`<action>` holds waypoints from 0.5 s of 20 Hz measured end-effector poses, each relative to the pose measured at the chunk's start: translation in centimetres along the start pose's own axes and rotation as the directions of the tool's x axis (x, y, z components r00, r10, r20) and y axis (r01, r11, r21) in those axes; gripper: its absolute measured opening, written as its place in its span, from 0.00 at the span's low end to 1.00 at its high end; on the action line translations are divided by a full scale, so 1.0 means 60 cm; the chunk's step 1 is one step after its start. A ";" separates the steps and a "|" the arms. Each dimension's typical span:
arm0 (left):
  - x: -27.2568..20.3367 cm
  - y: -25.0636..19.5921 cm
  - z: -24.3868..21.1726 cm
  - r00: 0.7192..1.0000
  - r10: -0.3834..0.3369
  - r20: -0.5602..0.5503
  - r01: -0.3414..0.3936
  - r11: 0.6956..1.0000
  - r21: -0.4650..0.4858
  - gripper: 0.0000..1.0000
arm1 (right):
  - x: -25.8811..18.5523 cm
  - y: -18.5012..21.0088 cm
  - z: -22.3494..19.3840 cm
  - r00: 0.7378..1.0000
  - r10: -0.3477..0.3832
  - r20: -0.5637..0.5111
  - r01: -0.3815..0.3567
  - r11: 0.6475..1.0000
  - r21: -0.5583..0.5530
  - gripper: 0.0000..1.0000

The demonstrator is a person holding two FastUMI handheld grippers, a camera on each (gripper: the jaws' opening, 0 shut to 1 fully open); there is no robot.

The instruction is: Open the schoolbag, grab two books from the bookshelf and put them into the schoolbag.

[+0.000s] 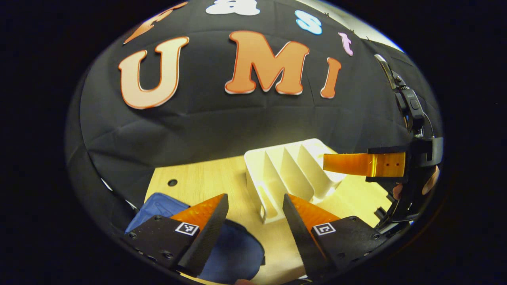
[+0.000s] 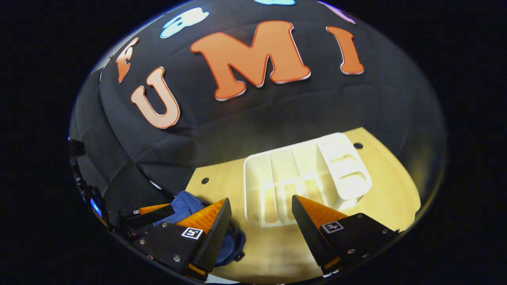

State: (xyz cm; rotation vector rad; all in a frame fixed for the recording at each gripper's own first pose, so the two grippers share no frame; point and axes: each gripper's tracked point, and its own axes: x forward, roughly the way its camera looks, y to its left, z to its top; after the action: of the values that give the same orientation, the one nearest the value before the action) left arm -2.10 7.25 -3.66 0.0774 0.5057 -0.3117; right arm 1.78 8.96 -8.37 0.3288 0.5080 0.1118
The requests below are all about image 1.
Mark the blue schoolbag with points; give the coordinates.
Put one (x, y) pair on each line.
(233, 253)

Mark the white bookshelf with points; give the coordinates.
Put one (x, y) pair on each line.
(277, 174)

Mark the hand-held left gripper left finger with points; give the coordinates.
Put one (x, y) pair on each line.
(210, 233)

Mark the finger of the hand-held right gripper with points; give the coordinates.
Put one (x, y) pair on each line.
(356, 164)

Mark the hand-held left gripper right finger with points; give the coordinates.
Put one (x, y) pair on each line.
(301, 233)

